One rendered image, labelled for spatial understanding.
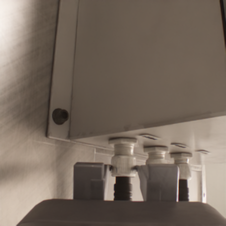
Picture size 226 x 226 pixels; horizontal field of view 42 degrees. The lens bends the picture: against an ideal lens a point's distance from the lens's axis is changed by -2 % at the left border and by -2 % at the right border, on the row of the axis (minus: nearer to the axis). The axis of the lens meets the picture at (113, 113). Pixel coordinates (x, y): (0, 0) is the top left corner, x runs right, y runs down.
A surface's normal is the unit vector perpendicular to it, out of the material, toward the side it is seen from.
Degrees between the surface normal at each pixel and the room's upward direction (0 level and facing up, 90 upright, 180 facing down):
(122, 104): 137
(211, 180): 180
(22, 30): 90
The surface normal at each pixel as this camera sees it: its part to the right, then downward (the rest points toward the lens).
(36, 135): 0.76, -0.16
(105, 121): -0.65, -0.22
